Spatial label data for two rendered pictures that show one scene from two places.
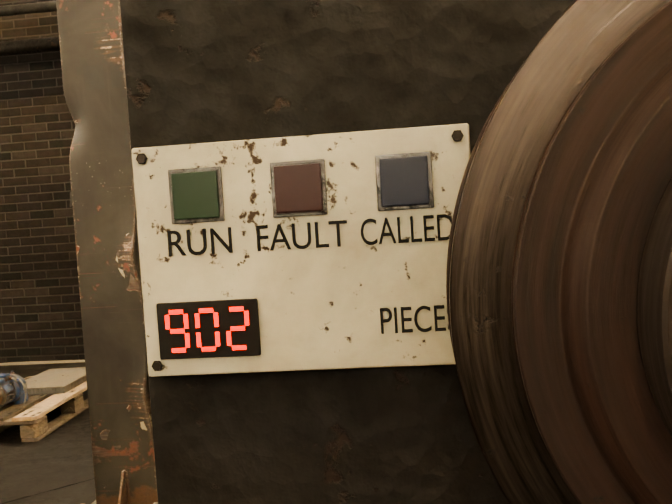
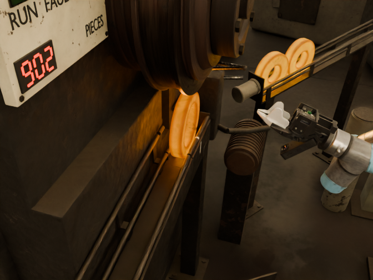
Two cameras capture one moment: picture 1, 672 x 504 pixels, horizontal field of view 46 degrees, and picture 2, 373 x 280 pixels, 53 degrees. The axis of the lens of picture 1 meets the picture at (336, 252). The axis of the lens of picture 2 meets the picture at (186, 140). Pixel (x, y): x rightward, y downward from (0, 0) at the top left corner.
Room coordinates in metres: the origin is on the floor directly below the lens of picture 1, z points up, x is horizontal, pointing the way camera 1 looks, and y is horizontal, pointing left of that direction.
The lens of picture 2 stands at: (0.33, 0.52, 1.33)
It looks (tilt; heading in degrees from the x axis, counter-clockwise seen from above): 37 degrees down; 279
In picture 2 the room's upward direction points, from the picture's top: 2 degrees clockwise
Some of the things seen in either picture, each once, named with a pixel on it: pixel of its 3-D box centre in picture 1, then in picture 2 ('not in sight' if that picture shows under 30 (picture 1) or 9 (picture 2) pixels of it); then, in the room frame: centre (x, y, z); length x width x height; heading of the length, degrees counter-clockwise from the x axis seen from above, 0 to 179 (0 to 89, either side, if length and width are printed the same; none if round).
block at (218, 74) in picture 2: not in sight; (203, 103); (0.45, -0.54, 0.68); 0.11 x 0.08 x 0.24; 174
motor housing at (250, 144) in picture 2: not in sight; (239, 185); (0.29, -0.61, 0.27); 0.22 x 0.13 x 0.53; 84
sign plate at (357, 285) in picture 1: (304, 253); (56, 6); (0.61, 0.02, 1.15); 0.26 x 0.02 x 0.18; 84
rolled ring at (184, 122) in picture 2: not in sight; (185, 124); (0.47, -0.30, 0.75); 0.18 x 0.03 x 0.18; 84
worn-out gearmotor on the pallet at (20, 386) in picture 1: (12, 387); not in sight; (4.65, 1.98, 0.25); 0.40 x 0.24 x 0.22; 174
